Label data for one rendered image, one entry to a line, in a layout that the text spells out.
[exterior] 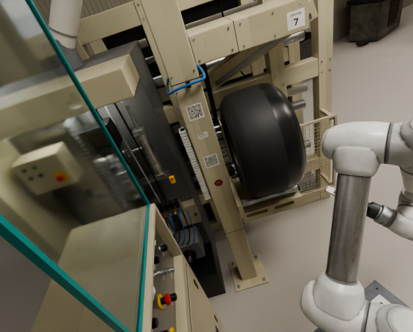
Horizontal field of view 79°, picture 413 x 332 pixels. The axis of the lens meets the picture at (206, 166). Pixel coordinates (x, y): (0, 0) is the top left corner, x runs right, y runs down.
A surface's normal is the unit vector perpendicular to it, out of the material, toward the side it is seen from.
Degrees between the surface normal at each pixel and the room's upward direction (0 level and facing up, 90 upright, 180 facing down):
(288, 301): 0
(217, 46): 90
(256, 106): 25
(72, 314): 0
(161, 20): 90
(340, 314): 49
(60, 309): 0
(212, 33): 90
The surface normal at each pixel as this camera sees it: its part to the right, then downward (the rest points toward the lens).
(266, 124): -0.09, -0.15
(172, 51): 0.14, 0.55
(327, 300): -0.73, -0.06
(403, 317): -0.22, -0.77
